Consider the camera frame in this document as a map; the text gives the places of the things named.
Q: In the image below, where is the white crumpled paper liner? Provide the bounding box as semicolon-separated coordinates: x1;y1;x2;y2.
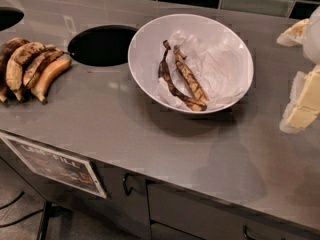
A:
156;31;244;112

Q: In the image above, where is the grey cabinet door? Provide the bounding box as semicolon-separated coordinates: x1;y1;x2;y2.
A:
1;140;151;240

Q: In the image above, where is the dark brown banana far left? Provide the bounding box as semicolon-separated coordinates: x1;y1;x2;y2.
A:
0;37;28;104

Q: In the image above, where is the white bowl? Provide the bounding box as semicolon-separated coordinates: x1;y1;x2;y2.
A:
128;14;254;114

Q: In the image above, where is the landfill sign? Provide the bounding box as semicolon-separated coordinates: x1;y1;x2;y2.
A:
0;133;107;198

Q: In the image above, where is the spotted yellow banana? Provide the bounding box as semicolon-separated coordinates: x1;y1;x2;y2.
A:
5;42;46;101

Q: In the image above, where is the black cabinet handle right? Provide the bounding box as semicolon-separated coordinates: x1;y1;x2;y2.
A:
243;225;266;240

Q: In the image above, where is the brown streaked banana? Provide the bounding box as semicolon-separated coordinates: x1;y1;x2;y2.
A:
22;48;66;89

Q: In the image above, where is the black cabinet handle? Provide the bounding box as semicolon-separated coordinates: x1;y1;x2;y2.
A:
122;173;133;196
243;225;266;240

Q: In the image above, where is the black cabinet handle left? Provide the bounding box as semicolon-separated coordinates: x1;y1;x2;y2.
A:
122;173;133;196

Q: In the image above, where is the grey cabinet drawer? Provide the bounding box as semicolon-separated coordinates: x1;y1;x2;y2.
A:
148;184;320;240

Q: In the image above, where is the orange yellow banana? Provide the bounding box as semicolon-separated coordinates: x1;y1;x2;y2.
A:
31;58;72;104

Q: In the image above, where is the black floor cable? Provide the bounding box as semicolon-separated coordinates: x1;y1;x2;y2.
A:
0;191;46;229

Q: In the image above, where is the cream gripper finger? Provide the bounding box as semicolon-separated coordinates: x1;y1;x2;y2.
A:
279;65;320;134
276;18;309;47

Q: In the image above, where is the thin dark banana peel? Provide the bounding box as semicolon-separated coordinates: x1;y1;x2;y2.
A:
158;40;207;111

